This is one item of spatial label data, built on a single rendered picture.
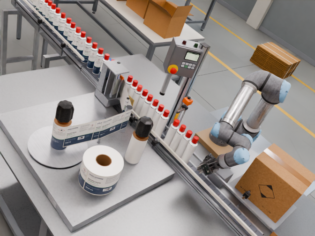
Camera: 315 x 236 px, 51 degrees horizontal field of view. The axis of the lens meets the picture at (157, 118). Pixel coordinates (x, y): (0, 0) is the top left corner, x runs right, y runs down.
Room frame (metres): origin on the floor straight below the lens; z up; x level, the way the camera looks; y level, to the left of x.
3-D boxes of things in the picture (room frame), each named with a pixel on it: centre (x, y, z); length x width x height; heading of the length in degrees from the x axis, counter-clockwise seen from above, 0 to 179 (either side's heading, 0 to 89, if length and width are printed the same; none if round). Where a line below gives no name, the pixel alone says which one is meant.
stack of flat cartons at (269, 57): (5.62, -1.52, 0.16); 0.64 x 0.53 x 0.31; 58
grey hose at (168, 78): (1.79, 0.03, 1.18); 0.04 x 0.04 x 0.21
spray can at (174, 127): (1.56, -0.11, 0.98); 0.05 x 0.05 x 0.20
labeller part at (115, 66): (1.77, 0.36, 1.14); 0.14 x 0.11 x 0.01; 56
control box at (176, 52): (1.74, -0.01, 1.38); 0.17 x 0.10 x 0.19; 111
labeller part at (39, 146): (1.22, 0.43, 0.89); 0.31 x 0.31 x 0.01
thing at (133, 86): (1.80, 0.22, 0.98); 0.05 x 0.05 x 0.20
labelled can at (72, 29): (2.22, 0.85, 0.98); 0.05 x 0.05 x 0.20
